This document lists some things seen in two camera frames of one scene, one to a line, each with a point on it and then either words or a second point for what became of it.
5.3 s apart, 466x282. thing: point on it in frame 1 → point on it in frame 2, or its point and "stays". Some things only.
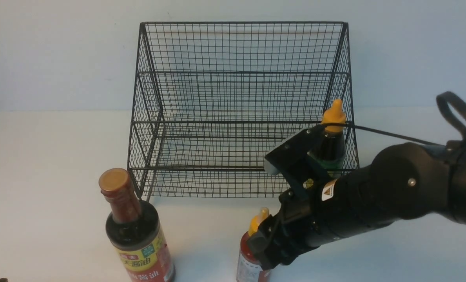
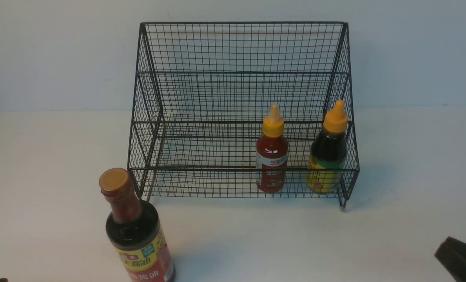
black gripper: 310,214 → 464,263
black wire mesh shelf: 211,101 stays
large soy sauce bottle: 134,230 stays
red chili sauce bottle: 248,268 → 272,154
